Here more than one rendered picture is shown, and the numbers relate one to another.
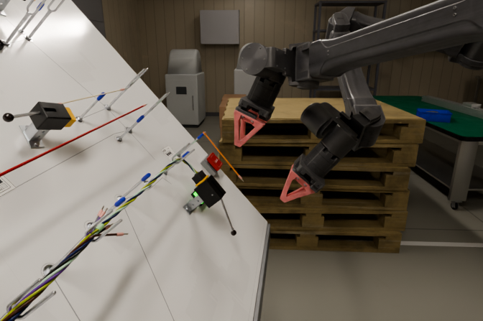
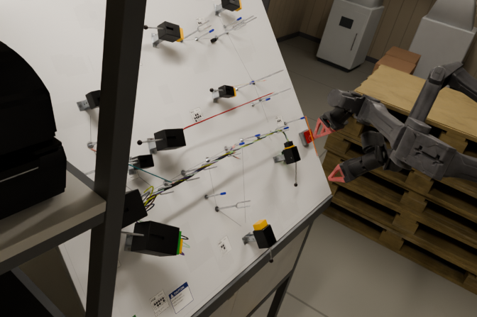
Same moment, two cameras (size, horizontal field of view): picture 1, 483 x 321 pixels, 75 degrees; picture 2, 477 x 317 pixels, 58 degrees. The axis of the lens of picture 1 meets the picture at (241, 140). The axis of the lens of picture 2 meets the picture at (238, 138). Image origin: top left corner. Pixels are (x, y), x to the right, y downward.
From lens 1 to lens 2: 0.87 m
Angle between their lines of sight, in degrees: 23
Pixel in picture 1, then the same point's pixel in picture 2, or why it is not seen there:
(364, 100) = not seen: hidden behind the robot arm
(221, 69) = (409, 8)
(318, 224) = (409, 229)
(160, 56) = not seen: outside the picture
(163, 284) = (246, 188)
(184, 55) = not seen: outside the picture
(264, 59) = (338, 101)
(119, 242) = (234, 160)
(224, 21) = not seen: outside the picture
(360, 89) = not seen: hidden behind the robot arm
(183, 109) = (340, 45)
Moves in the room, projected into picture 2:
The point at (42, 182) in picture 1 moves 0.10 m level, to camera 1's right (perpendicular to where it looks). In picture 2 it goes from (213, 120) to (239, 132)
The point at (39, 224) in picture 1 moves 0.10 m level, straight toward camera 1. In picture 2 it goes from (208, 139) to (211, 156)
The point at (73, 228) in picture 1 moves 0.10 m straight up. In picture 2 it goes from (218, 146) to (225, 120)
